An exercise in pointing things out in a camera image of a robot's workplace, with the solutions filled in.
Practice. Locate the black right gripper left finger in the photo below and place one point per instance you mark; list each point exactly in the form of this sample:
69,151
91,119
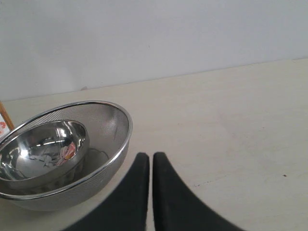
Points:
125,209

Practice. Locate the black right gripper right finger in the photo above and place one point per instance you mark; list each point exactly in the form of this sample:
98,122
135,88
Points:
176,207

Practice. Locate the orange pump soap bottle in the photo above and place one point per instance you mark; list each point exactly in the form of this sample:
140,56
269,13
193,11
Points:
6,124

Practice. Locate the steel mesh strainer bowl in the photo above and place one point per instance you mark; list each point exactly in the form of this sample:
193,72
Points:
109,127

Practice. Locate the small shiny steel bowl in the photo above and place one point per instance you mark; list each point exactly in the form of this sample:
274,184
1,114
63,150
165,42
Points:
43,153

